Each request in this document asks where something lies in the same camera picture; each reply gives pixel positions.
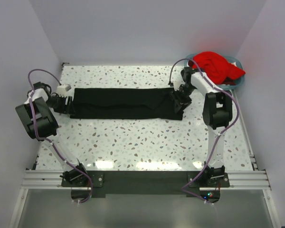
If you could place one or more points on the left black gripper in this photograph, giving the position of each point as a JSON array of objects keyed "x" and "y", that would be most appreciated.
[{"x": 65, "y": 109}]

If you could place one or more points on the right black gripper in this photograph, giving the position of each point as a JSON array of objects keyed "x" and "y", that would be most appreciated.
[{"x": 181, "y": 105}]

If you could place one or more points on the black t shirt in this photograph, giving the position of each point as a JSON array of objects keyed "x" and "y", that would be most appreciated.
[{"x": 124, "y": 103}]

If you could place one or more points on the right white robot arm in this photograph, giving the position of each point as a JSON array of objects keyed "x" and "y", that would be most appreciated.
[{"x": 217, "y": 114}]

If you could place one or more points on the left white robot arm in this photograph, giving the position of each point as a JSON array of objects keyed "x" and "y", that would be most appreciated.
[{"x": 36, "y": 115}]

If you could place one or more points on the red t shirt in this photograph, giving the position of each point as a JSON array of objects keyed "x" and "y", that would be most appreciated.
[{"x": 217, "y": 67}]

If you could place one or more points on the teal plastic laundry basket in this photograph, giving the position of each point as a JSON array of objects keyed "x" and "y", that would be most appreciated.
[{"x": 232, "y": 60}]

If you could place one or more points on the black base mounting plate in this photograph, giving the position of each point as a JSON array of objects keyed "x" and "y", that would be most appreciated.
[{"x": 99, "y": 184}]

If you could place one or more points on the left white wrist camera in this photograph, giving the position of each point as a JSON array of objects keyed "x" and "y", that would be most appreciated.
[{"x": 62, "y": 90}]

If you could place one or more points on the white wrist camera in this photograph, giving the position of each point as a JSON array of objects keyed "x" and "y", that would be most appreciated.
[
  {"x": 176, "y": 85},
  {"x": 62, "y": 90}
]

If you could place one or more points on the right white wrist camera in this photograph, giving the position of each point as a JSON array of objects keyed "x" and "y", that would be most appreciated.
[{"x": 176, "y": 85}]

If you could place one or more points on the aluminium extrusion rail frame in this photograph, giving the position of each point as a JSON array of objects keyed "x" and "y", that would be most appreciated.
[{"x": 141, "y": 145}]

